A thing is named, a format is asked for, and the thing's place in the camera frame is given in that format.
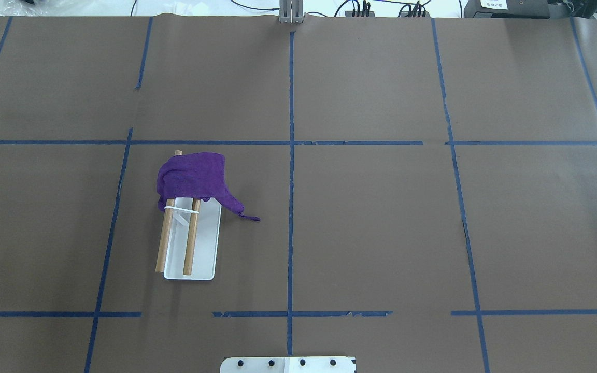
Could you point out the purple towel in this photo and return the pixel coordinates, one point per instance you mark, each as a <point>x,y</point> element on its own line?
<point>197,175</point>

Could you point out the white towel rack with wooden bars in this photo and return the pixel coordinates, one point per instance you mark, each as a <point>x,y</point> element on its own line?
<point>189,239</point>

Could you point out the black monitor stand device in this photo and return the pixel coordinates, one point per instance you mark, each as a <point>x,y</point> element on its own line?
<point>530,9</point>

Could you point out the clear plastic wrap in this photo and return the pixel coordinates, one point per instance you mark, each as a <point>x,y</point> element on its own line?
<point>67,8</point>

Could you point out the aluminium frame post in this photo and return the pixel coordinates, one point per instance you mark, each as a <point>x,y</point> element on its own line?
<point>291,11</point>

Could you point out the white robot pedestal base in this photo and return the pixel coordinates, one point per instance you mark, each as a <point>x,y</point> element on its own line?
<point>290,364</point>

